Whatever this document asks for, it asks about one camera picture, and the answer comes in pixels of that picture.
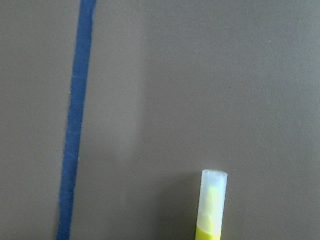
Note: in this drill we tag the yellow highlighter pen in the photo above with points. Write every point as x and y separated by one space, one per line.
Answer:
212 197

